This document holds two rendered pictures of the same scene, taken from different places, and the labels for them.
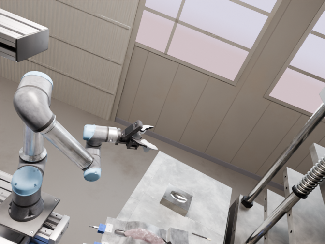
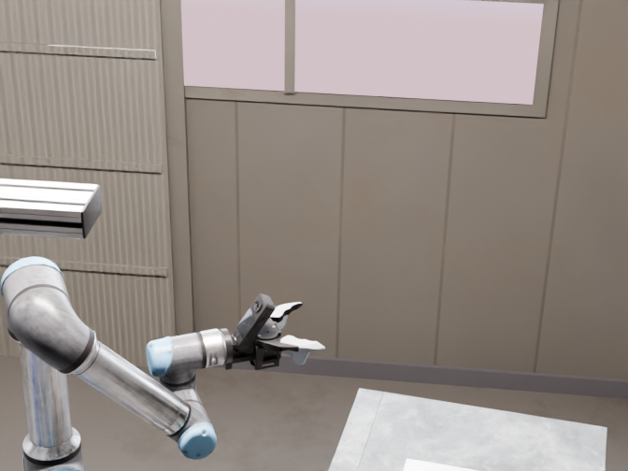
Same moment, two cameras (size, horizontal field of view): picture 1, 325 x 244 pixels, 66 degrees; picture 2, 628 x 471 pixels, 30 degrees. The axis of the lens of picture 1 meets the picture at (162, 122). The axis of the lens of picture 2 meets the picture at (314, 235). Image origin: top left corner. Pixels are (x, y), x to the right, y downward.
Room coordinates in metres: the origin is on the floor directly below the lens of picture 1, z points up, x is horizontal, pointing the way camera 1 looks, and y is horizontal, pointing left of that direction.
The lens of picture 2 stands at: (-1.07, -0.18, 2.78)
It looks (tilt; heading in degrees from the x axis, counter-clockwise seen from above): 28 degrees down; 5
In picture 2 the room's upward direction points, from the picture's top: 1 degrees clockwise
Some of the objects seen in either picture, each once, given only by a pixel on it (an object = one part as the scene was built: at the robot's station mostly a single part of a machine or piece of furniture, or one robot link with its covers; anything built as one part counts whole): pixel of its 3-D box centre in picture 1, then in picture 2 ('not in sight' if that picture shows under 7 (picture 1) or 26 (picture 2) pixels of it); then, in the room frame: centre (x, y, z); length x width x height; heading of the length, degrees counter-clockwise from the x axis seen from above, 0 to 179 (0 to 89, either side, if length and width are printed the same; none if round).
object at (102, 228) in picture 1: (100, 228); not in sight; (0.81, 0.10, 0.85); 0.13 x 0.05 x 0.05; 99
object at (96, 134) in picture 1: (95, 133); (175, 356); (0.89, 0.27, 1.43); 0.11 x 0.08 x 0.09; 115
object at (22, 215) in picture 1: (26, 201); not in sight; (0.66, 0.46, 1.09); 0.15 x 0.15 x 0.10
